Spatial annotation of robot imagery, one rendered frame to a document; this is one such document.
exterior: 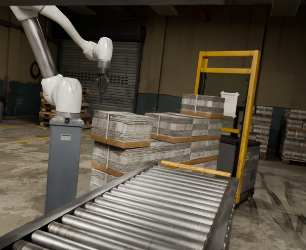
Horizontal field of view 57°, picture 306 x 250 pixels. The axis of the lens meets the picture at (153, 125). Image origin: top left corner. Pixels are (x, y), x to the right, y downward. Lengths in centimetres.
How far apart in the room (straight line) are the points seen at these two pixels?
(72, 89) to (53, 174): 54
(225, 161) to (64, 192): 225
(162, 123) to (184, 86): 670
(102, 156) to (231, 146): 185
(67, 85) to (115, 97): 820
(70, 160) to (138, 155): 52
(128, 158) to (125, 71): 794
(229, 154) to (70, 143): 225
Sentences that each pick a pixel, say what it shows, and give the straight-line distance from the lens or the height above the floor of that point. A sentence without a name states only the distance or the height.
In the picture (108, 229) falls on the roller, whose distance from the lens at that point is 92.
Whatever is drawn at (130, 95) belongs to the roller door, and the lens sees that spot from 971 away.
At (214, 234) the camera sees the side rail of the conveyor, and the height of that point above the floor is 80.
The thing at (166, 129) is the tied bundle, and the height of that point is 94.
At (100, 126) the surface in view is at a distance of 213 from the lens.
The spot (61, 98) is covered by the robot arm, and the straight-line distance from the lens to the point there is 182.
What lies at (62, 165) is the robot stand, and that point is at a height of 72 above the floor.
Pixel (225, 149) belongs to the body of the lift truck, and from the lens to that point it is 361.
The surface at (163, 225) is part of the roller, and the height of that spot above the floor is 79.
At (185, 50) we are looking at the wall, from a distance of 932.
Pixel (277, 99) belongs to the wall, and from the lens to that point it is 889.
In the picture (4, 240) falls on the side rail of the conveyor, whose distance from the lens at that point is 88.
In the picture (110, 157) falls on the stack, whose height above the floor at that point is 72.
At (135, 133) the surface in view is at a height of 94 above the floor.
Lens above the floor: 121
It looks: 6 degrees down
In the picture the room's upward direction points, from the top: 6 degrees clockwise
